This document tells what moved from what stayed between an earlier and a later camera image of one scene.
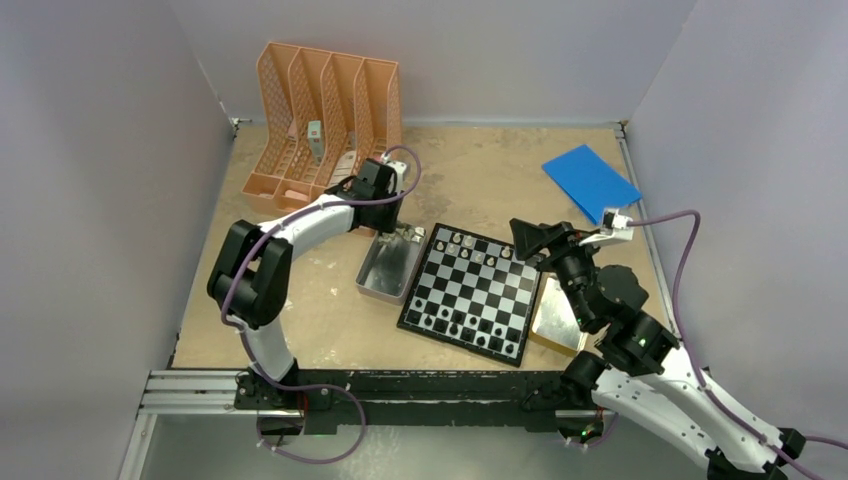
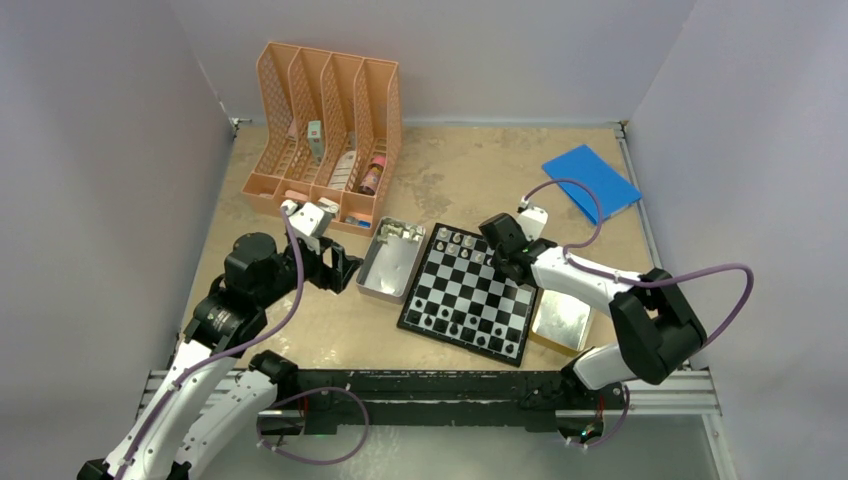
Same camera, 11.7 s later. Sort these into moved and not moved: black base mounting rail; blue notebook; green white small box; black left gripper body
Moved: black left gripper body
Not moved: green white small box; blue notebook; black base mounting rail
